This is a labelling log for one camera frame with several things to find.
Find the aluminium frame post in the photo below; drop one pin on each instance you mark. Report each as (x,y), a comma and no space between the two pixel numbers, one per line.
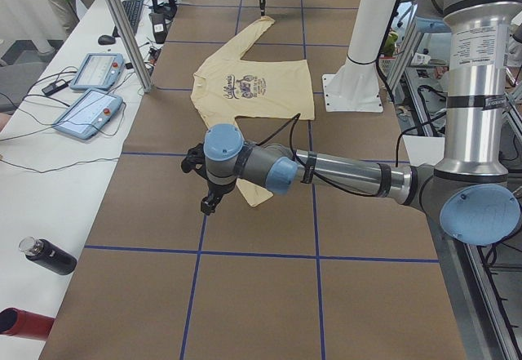
(128,38)

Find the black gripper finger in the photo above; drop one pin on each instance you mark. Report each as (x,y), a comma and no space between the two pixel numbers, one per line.
(262,7)

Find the cream long-sleeve printed shirt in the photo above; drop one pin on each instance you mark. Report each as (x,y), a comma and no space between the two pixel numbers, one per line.
(227,87)

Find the teach pendant tablet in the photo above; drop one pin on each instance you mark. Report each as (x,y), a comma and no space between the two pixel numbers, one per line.
(88,114)
(99,71)

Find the far teach pendant tablet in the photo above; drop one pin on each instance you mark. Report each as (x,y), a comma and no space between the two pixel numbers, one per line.
(99,71)

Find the near teach pendant tablet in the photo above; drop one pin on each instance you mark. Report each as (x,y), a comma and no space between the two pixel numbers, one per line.
(88,114)

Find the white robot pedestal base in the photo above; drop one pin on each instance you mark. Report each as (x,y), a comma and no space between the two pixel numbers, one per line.
(355,87)

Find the black keyboard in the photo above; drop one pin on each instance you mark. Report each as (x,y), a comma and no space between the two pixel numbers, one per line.
(133,10)

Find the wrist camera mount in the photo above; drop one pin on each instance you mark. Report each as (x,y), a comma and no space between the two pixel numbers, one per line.
(195,160)

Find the black water bottle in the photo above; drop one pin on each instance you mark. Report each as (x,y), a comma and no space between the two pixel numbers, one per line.
(49,256)

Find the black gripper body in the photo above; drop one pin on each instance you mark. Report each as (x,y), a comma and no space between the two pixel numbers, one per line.
(214,193)

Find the red cylinder bottle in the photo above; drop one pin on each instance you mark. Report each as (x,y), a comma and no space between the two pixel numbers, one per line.
(24,324)

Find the black computer mouse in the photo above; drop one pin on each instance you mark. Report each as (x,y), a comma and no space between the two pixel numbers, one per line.
(105,40)

